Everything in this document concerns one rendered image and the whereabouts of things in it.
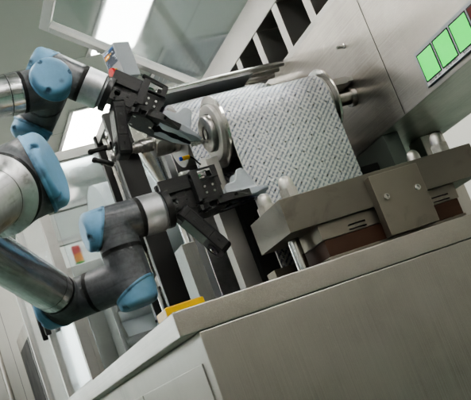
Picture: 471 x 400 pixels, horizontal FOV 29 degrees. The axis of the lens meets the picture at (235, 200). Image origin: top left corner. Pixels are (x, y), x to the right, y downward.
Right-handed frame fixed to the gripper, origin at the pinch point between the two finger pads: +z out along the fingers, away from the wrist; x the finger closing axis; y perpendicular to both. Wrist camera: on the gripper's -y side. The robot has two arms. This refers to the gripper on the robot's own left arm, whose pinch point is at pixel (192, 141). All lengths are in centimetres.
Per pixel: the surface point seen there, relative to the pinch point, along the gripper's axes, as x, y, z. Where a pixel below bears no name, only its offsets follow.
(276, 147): -8.4, 2.2, 14.9
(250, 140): -8.4, 1.2, 9.6
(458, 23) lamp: -44, 20, 31
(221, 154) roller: -3.4, -1.6, 5.8
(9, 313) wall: 548, 57, -32
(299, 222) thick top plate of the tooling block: -28.1, -18.8, 18.9
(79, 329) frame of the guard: 94, -25, -2
